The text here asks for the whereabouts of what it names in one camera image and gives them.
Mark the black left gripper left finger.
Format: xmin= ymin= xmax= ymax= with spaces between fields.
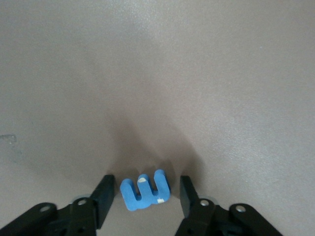
xmin=0 ymin=174 xmax=115 ymax=236

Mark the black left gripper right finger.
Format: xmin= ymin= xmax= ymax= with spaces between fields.
xmin=174 ymin=175 xmax=284 ymax=236

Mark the blue foam letter m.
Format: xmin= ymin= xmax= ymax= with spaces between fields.
xmin=120 ymin=169 xmax=172 ymax=211

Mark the brown table mat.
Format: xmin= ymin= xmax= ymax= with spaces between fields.
xmin=0 ymin=0 xmax=315 ymax=236

